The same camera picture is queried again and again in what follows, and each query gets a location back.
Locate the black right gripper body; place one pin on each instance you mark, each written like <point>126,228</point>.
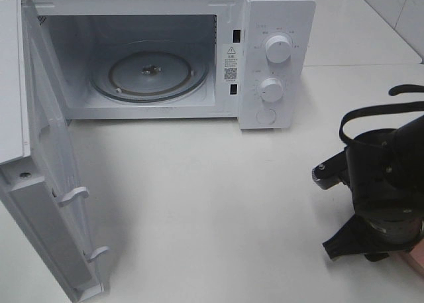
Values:
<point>380,237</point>

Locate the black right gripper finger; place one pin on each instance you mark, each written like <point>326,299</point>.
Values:
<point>355,237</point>

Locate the pink round plate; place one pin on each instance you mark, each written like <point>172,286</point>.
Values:
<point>414,258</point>

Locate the round white door release button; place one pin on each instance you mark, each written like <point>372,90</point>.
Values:
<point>266,116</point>

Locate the white microwave knob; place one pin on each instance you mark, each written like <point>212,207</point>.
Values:
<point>271,90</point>
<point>278,48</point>

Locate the white microwave door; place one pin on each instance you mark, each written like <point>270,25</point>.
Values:
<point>40,183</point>

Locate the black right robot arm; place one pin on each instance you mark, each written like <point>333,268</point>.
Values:
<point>383,170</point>

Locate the white microwave oven body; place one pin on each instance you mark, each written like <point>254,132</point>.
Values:
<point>80,28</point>

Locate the white warning label sticker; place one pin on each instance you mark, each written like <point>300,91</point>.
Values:
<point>230,59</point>

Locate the glass microwave turntable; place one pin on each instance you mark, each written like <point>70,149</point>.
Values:
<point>150,71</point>

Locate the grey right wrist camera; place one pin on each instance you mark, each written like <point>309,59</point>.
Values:
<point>331,172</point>

